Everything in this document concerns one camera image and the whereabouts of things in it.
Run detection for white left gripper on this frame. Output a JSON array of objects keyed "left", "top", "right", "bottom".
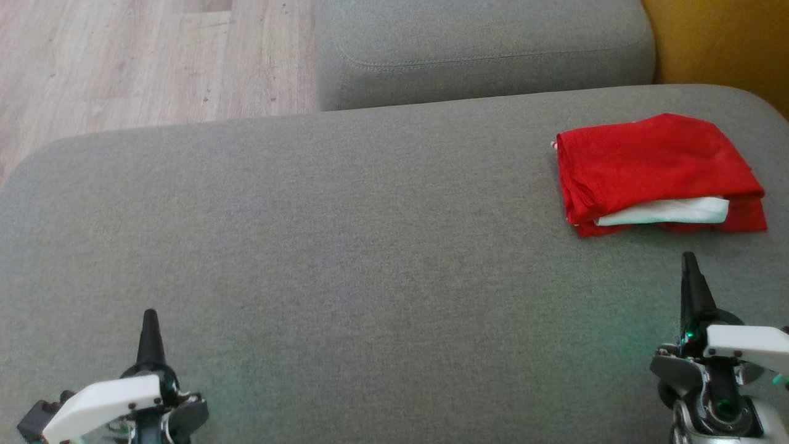
[{"left": 42, "top": 309, "right": 210, "bottom": 444}]

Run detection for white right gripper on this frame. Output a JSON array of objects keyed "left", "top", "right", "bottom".
[{"left": 650, "top": 251, "right": 789, "bottom": 440}]

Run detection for red shorts white stripe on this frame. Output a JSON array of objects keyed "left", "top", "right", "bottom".
[{"left": 572, "top": 196, "right": 769, "bottom": 239}]

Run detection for red jersey number 23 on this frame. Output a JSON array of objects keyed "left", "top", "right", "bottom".
[{"left": 550, "top": 112, "right": 766, "bottom": 226}]

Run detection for large grey sofa seat cushion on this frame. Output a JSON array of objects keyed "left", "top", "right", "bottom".
[{"left": 0, "top": 84, "right": 789, "bottom": 444}]

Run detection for yellow sofa backrest cushion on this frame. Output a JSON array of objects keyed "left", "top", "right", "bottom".
[{"left": 640, "top": 0, "right": 789, "bottom": 121}]

